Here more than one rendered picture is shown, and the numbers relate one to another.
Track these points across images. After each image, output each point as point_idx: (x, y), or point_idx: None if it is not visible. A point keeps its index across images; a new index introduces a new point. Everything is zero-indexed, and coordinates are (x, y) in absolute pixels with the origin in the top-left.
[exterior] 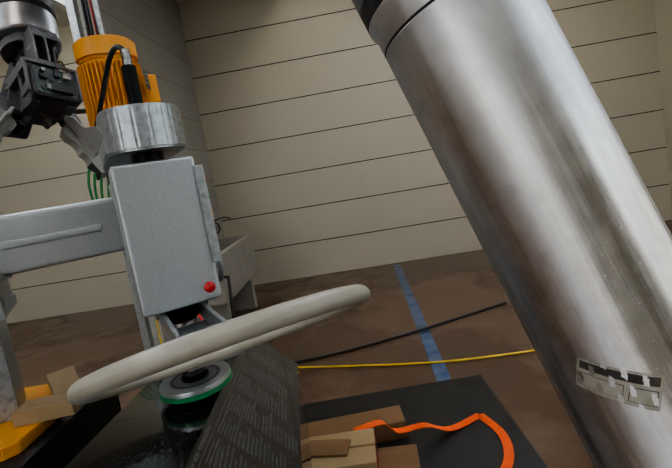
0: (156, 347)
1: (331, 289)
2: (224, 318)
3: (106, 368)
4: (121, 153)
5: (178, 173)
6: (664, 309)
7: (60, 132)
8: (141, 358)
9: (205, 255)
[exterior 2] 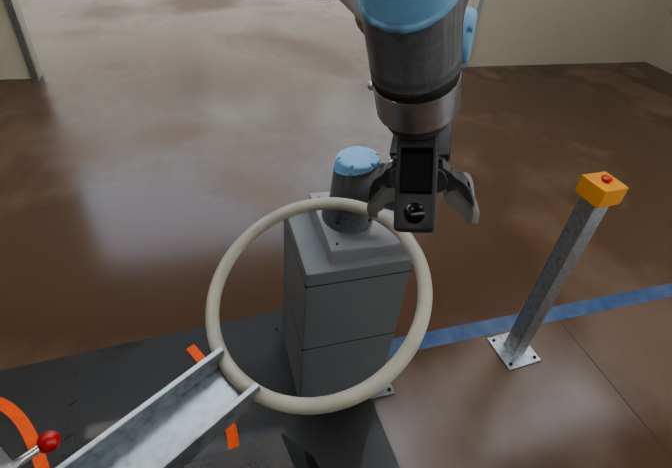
0: (420, 251)
1: (341, 198)
2: (155, 394)
3: (429, 281)
4: None
5: None
6: None
7: (394, 193)
8: (425, 258)
9: None
